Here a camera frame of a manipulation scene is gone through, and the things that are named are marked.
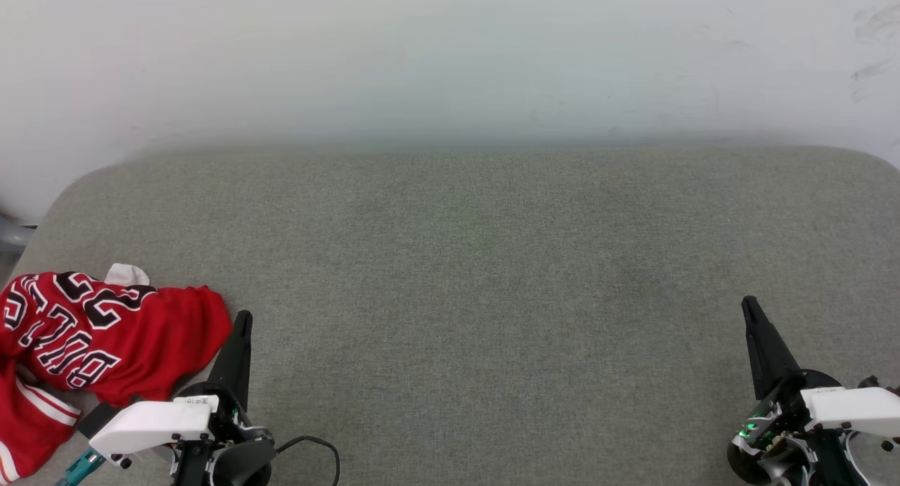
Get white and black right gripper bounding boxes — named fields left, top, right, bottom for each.
left=728, top=296, right=900, bottom=486

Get red basketball jersey white sleeves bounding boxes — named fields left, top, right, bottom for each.
left=0, top=263, right=233, bottom=482

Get thin black cable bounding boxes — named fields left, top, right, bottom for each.
left=273, top=435, right=342, bottom=486

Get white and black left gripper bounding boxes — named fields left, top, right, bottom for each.
left=88, top=310, right=276, bottom=486

